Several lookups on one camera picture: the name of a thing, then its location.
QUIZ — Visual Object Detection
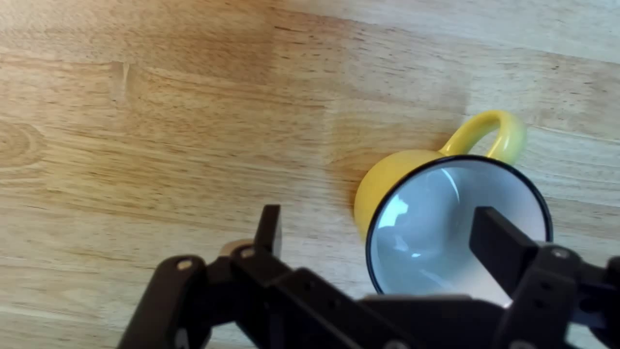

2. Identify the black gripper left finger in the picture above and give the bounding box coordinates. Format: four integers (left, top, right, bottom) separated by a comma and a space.
117, 205, 414, 349

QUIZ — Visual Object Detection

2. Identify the yellow enamel mug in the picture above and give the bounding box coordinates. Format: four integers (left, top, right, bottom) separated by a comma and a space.
352, 108, 553, 304

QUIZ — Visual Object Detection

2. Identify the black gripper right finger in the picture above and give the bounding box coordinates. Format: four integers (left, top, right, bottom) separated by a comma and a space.
468, 207, 620, 349

